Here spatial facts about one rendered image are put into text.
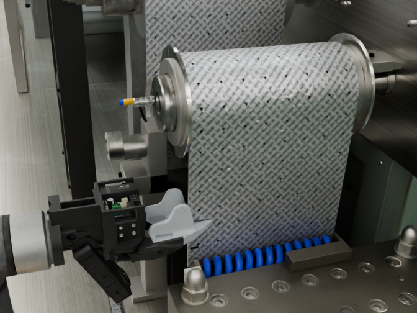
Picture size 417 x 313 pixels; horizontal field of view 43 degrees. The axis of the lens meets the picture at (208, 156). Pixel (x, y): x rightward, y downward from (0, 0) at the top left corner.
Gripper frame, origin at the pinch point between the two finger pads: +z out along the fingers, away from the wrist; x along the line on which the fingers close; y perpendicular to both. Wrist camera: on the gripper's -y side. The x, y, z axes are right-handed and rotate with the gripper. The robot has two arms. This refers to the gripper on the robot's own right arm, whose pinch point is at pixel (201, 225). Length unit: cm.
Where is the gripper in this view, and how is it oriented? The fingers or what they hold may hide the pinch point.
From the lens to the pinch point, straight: 73.8
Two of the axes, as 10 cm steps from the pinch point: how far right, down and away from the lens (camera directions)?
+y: 0.3, -8.7, -4.9
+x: -3.2, -4.7, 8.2
